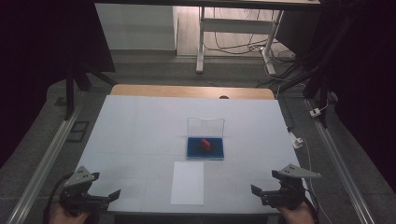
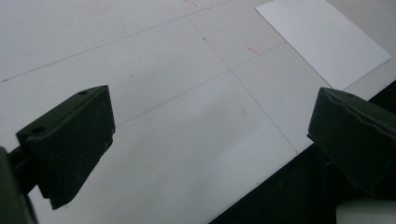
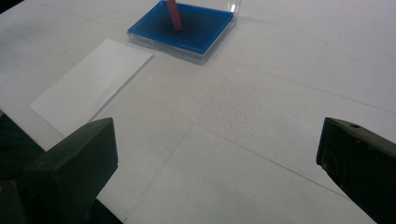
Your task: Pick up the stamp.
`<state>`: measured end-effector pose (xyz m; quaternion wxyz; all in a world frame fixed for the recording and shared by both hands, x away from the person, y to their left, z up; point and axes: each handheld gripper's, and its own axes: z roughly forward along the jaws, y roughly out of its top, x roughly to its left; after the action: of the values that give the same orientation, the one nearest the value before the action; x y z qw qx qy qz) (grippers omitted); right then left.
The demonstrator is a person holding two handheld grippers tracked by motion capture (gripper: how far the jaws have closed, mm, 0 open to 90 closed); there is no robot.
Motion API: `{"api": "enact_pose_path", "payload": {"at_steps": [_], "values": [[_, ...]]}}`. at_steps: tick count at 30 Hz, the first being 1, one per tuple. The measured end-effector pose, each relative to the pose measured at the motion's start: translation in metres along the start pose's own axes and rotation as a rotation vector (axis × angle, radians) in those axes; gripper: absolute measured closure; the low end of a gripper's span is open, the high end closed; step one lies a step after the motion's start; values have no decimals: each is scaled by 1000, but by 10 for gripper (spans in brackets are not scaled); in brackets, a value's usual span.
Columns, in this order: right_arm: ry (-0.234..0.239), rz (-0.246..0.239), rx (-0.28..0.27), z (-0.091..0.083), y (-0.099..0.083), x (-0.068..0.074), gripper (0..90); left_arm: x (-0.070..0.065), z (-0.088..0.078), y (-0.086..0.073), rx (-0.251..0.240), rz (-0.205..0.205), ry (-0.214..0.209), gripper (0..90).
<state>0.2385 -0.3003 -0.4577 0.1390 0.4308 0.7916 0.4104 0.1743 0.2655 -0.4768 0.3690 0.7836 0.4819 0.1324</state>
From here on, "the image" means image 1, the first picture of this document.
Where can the aluminium rail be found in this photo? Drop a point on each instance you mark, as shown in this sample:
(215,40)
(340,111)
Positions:
(42,168)
(339,168)

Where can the white power adapter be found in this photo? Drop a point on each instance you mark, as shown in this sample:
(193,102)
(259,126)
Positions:
(295,141)

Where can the black rectangular floor frame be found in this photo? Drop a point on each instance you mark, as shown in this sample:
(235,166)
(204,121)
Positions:
(77,131)

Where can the white cabinet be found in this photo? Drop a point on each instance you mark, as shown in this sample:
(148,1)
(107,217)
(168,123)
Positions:
(135,26)

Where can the white desk frame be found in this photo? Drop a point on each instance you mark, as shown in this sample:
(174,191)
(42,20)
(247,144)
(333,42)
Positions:
(236,26)

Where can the black metal stand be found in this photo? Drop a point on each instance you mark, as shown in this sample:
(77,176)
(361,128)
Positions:
(314,71)

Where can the clear case with blue ink pad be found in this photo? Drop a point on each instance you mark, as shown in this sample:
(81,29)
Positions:
(205,149)

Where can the white paper sheet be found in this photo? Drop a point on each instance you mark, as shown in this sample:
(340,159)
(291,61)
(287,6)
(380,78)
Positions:
(187,183)

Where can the white table cover board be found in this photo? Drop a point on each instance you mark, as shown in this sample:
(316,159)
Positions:
(140,146)

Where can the black tripod stand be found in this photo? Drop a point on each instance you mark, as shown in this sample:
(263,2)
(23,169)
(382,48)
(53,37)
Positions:
(76,84)

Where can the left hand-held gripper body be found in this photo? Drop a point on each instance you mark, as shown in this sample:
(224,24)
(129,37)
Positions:
(77,200)

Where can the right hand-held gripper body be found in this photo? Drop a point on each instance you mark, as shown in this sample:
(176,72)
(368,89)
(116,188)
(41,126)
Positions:
(288,196)

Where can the white plug connector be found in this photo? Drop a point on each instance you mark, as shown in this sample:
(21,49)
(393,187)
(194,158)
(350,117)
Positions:
(315,112)

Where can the person's left hand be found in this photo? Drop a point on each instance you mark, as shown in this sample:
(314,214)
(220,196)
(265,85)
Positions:
(63,217)

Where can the person's right hand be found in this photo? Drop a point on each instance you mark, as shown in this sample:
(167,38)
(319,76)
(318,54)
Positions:
(294,216)

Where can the red stamp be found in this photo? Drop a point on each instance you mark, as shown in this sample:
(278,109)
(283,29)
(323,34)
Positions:
(205,143)

